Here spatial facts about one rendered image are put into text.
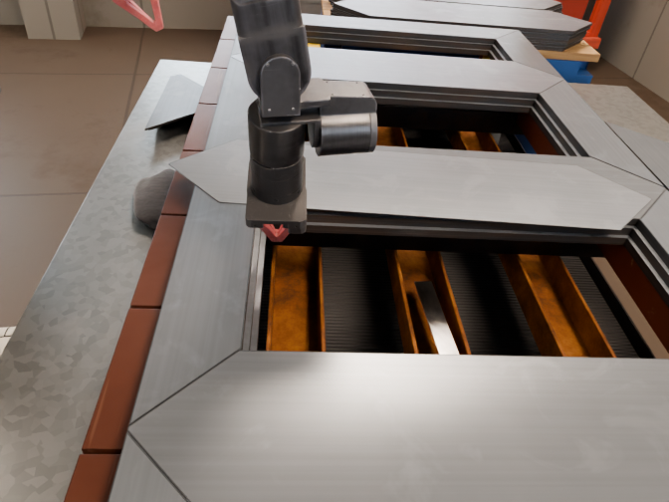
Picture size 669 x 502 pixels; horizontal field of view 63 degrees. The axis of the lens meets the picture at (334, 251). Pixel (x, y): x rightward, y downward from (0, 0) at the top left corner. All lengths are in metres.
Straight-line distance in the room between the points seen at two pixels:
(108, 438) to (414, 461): 0.28
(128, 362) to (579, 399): 0.46
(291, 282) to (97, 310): 0.29
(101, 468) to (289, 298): 0.42
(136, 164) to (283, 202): 0.64
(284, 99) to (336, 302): 0.61
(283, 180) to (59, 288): 0.47
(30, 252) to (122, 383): 1.59
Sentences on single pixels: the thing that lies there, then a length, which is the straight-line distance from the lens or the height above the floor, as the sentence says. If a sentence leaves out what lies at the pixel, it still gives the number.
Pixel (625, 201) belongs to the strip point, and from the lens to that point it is 0.96.
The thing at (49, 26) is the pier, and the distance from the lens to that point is 4.02.
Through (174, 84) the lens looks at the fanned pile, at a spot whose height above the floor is 0.72.
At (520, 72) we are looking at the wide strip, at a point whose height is 0.85.
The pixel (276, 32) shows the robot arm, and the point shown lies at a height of 1.14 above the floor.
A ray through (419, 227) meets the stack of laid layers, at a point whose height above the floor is 0.83.
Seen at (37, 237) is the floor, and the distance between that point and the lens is 2.22.
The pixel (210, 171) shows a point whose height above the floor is 0.86.
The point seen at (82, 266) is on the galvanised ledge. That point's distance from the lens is 0.97.
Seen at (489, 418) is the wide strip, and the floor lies 0.85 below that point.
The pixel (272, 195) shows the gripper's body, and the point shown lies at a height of 0.96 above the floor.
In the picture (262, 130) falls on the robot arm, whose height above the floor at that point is 1.04.
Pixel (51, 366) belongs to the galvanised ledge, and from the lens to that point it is 0.83.
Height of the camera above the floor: 1.29
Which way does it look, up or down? 39 degrees down
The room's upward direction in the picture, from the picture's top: 6 degrees clockwise
